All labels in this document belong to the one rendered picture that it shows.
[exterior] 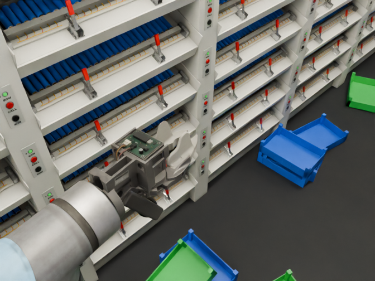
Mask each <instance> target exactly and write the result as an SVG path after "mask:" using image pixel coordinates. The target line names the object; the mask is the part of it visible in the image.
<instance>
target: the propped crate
mask: <svg viewBox="0 0 375 281"><path fill-rule="evenodd" d="M177 242H178V244H177V245H176V246H175V247H174V249H173V250H172V251H171V252H170V254H169V255H168V256H167V257H166V258H165V259H164V260H163V262H162V263H161V264H160V265H159V266H158V267H157V268H156V270H155V271H154V272H153V273H152V274H151V275H150V276H149V277H148V279H147V280H146V281H211V280H212V279H213V278H214V277H215V276H216V275H217V272H216V271H215V270H214V269H213V268H212V267H211V266H210V265H209V264H208V263H207V262H206V261H205V260H204V259H203V258H202V257H201V256H200V255H199V254H197V253H196V252H195V251H194V250H193V249H192V248H191V247H190V246H189V245H188V244H187V243H186V242H184V241H183V240H182V239H179V240H178V241H177Z"/></svg>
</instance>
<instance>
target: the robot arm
mask: <svg viewBox="0 0 375 281"><path fill-rule="evenodd" d="M124 138H125V139H124ZM120 141H121V142H120ZM197 144H198V135H197V134H196V135H194V136H193V137H191V138H190V135H189V132H188V130H186V129H185V130H181V131H178V132H174V133H172V131H171V129H170V127H169V124H168V122H167V121H163V122H161V123H160V124H159V126H158V130H157V134H156V137H155V138H154V137H152V136H150V135H148V134H146V133H144V132H142V131H141V130H139V129H136V127H134V128H133V129H131V130H130V131H129V132H127V133H126V134H125V135H123V136H122V137H120V138H119V139H117V140H116V141H115V142H114V143H112V144H111V147H112V152H113V157H114V161H113V162H112V163H111V164H109V165H108V166H106V168H104V169H103V170H100V169H98V168H97V167H94V168H93V169H91V170H90V171H89V172H88V173H89V177H90V181H89V182H87V181H79V182H77V183H76V184H75V185H73V186H72V187H70V188H69V189H68V190H67V191H65V192H64V193H63V194H61V195H60V196H59V197H57V198H56V199H55V200H53V202H51V203H49V204H48V205H47V206H45V207H44V208H43V209H42V210H40V211H39V212H38V213H36V214H35V215H33V217H31V218H30V219H28V220H27V221H26V222H24V223H23V224H22V225H21V226H19V227H18V228H17V229H15V230H14V231H12V232H11V233H10V234H8V235H7V236H6V237H5V238H1V239H0V281H85V280H84V278H83V276H82V273H81V271H80V268H79V265H80V264H82V263H83V262H84V261H85V260H86V259H87V258H88V257H90V256H91V255H92V254H93V253H94V252H95V251H96V250H97V249H98V248H99V247H100V246H101V245H102V244H104V243H105V242H106V241H107V240H108V239H109V238H110V237H111V236H112V235H113V234H114V233H116V232H117V231H118V230H119V228H120V227H121V220H120V219H121V218H122V217H123V216H124V215H125V213H126V211H125V208H124V207H127V208H129V209H131V210H133V211H136V212H138V214H139V215H140V216H142V217H147V218H151V219H153V220H158V218H159V217H160V215H161V214H162V212H163V208H162V207H160V206H159V205H157V202H156V200H155V199H154V198H153V197H151V196H157V193H159V192H160V191H162V190H163V189H165V190H168V189H169V188H170V187H171V186H172V185H174V184H176V183H177V182H179V181H180V180H181V179H182V178H183V177H184V175H185V173H186V171H187V169H188V167H189V165H190V162H191V160H192V158H193V155H194V153H195V150H196V147H197ZM176 145H177V147H176V149H175V150H174V151H173V152H171V153H170V154H169V151H170V150H173V149H174V147H175V146H176ZM166 164H167V167H166Z"/></svg>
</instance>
